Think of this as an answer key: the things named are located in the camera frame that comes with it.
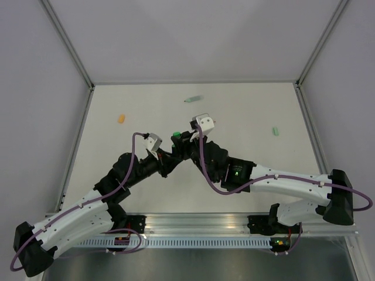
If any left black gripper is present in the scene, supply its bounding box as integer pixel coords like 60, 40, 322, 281
127, 148, 182, 187

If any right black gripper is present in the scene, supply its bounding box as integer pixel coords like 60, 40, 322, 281
172, 131, 214, 183

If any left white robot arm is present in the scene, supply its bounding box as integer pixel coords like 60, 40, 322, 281
10, 149, 182, 277

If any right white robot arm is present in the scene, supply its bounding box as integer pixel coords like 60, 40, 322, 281
171, 132, 354, 232

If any light green pen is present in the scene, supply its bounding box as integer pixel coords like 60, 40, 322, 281
184, 95, 204, 103

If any orange pen cap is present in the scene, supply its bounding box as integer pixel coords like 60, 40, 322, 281
117, 114, 125, 124

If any light green pen cap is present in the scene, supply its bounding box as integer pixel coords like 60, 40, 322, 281
272, 127, 279, 136

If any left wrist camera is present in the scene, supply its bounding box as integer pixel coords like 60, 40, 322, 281
144, 133, 162, 158

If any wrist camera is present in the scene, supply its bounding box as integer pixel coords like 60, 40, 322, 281
144, 133, 162, 158
190, 113, 214, 142

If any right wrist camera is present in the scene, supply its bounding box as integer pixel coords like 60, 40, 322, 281
190, 113, 214, 142

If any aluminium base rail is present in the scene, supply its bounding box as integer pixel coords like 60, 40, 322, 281
43, 213, 360, 236

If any slotted cable duct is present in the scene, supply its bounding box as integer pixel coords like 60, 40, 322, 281
76, 235, 271, 249

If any left aluminium frame post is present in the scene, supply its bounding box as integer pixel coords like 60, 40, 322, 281
38, 0, 95, 90

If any aluminium frame post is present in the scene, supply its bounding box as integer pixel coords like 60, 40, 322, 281
295, 0, 350, 88
38, 0, 95, 90

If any right aluminium frame post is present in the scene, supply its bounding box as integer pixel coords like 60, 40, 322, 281
295, 0, 350, 88

